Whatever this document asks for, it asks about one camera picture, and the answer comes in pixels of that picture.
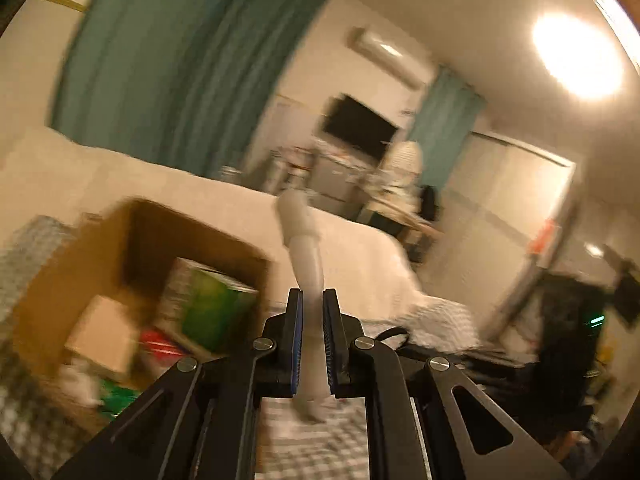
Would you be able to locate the white plastic bottle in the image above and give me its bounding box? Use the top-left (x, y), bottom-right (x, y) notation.
top-left (277, 188), bottom-right (331, 422)

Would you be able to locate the green foil packet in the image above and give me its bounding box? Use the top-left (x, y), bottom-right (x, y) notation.
top-left (100, 379), bottom-right (140, 419)

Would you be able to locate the checkered bed sheet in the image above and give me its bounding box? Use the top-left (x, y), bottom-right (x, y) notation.
top-left (1, 216), bottom-right (480, 479)

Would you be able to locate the green white medicine box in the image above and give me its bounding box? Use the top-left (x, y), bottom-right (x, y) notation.
top-left (154, 258), bottom-right (258, 361)

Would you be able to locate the brown cardboard box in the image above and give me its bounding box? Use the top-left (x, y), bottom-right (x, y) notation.
top-left (12, 198), bottom-right (272, 434)

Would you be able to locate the white louvered wardrobe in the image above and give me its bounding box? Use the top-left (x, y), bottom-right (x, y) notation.
top-left (420, 132), bottom-right (576, 330)

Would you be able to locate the wooden dressing table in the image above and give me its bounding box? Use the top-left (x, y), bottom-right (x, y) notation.
top-left (357, 191), bottom-right (444, 245)

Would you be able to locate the white vanity mirror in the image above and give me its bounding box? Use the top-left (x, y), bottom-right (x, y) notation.
top-left (380, 141), bottom-right (423, 196)

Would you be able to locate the cream quilted blanket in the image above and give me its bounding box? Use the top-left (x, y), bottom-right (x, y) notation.
top-left (1, 127), bottom-right (427, 320)

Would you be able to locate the teal curtain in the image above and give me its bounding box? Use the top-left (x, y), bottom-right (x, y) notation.
top-left (51, 0), bottom-right (326, 178)
top-left (408, 65), bottom-right (486, 190)

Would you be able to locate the round ceiling light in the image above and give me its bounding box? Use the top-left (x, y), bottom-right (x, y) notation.
top-left (530, 12), bottom-right (625, 102)

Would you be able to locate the black wall television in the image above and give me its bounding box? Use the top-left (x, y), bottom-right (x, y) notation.
top-left (322, 94), bottom-right (398, 162)

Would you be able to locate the wall air conditioner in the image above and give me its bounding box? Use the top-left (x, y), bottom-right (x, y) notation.
top-left (348, 27), bottom-right (428, 90)

